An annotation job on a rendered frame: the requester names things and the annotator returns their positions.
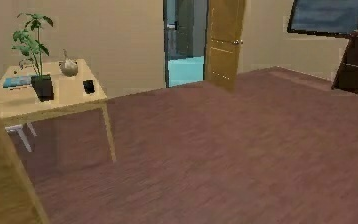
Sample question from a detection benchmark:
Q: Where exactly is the light wooden furniture panel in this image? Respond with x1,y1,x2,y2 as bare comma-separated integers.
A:
0,93,51,224

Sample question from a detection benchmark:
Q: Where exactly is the dark brown wooden cupboard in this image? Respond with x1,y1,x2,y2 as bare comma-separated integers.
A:
331,30,358,99

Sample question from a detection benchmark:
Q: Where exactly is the blue book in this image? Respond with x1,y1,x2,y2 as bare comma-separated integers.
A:
2,75,33,89

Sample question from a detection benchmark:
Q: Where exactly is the light wooden table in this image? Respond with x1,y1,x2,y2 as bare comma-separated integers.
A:
0,58,118,164

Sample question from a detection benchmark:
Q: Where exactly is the small black box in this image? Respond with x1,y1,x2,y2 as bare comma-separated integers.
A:
82,79,96,95

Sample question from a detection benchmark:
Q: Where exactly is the white chair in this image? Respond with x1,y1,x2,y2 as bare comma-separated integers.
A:
5,122,38,153

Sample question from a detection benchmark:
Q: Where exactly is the brown wooden room door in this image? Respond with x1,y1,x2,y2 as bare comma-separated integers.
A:
204,0,247,94

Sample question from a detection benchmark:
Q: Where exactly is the green house plant black pot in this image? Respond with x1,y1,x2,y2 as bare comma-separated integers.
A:
11,12,55,102

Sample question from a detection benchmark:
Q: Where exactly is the black framed window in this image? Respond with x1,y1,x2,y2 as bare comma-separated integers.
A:
286,0,358,38

